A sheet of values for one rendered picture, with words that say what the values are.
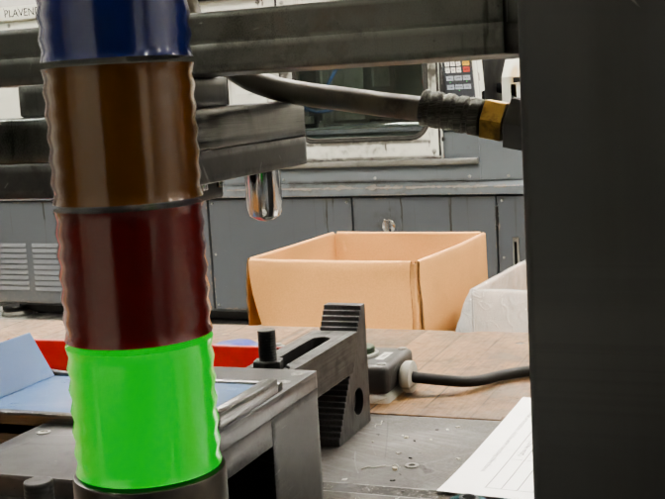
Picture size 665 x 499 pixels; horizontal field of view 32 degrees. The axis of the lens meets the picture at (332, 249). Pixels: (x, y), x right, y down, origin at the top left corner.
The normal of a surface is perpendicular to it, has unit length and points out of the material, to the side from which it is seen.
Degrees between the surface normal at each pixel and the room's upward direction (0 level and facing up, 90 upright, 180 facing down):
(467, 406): 0
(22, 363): 60
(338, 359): 90
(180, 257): 104
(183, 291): 76
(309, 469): 90
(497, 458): 1
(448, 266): 89
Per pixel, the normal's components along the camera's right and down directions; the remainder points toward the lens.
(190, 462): 0.66, 0.30
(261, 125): 0.93, 0.00
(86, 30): -0.18, -0.10
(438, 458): -0.06, -0.99
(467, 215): -0.42, 0.14
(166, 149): 0.64, -0.18
